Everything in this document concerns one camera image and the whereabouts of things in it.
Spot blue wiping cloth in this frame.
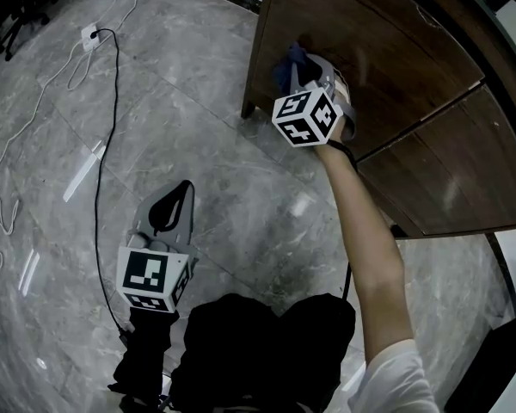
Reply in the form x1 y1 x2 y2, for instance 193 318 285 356
271 42 311 95

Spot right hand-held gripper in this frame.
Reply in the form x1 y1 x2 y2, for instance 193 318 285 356
271 53 358 148

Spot black office chair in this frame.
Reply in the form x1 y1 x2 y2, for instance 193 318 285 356
0 0 51 62

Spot dark wooden vanity cabinet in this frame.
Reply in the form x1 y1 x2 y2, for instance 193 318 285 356
240 0 516 238

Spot black and white bathtub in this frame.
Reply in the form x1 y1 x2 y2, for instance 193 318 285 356
442 316 516 413

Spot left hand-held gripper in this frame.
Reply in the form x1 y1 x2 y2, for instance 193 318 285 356
115 180 200 314

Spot person's black trousers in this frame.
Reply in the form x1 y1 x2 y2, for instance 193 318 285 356
169 292 358 413

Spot person's right forearm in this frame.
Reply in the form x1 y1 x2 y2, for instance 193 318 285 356
316 141 416 363

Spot brown wooden cabinet door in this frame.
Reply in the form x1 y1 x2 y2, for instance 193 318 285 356
255 0 487 161
356 84 516 237

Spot person's white shirt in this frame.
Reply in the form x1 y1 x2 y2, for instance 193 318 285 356
347 339 440 413

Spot person's black-sleeved left forearm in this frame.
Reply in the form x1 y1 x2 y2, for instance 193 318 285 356
107 307 182 409

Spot white power strip with cable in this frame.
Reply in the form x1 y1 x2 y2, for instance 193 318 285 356
0 0 144 275

